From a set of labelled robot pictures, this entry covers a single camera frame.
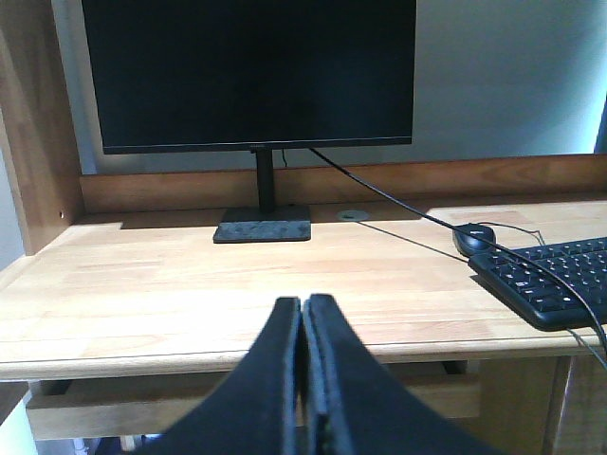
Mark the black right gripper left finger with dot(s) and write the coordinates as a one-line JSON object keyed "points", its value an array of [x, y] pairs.
{"points": [[253, 410]]}

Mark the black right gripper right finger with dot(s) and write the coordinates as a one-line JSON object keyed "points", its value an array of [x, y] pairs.
{"points": [[355, 406]]}

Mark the wooden desk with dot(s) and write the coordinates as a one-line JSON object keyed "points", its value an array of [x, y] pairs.
{"points": [[123, 313]]}

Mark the black computer mouse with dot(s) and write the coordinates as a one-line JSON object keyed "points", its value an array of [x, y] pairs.
{"points": [[471, 239]]}

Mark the black keyboard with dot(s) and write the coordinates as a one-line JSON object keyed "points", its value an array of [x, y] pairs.
{"points": [[552, 287]]}

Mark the black computer monitor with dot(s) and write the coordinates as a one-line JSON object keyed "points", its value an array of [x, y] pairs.
{"points": [[257, 76]]}

